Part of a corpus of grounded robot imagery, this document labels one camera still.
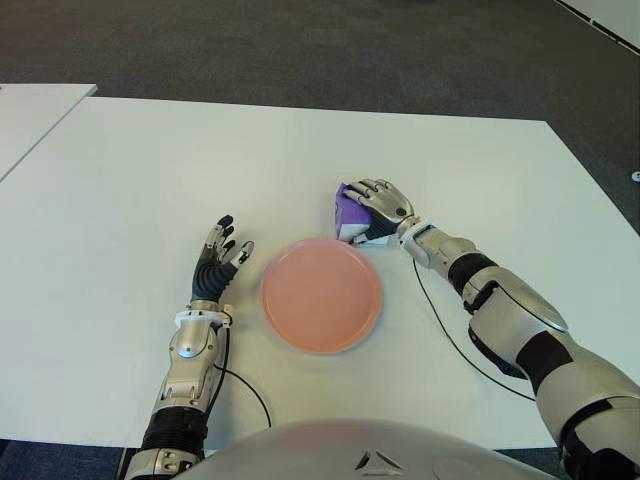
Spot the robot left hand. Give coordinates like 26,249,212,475
189,214,255,304

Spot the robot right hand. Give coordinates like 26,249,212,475
344,177,419,246

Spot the purple tissue paper pack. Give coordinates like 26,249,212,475
333,182,391,247

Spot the pink round plate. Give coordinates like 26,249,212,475
259,237,385,356

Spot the silver robot torso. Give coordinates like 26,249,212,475
174,418,596,480

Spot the white side table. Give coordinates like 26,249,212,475
0,82,98,184

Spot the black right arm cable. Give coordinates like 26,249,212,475
412,259,536,401

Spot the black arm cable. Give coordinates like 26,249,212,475
199,319,274,451
412,259,536,401

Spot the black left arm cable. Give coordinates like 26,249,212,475
199,319,274,451

